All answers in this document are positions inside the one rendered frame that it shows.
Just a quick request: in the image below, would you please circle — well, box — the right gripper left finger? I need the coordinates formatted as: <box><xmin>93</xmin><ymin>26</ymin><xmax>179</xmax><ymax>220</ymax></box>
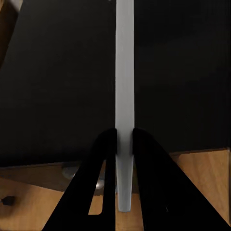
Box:
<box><xmin>42</xmin><ymin>128</ymin><xmax>116</xmax><ymax>231</ymax></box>

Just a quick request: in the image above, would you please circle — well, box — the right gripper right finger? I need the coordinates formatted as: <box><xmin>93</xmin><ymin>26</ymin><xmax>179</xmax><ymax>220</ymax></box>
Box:
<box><xmin>134</xmin><ymin>128</ymin><xmax>231</xmax><ymax>231</ymax></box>

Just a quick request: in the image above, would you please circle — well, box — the pen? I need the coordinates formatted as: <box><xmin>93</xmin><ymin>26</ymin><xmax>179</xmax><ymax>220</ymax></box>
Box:
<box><xmin>115</xmin><ymin>0</ymin><xmax>134</xmax><ymax>212</ymax></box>

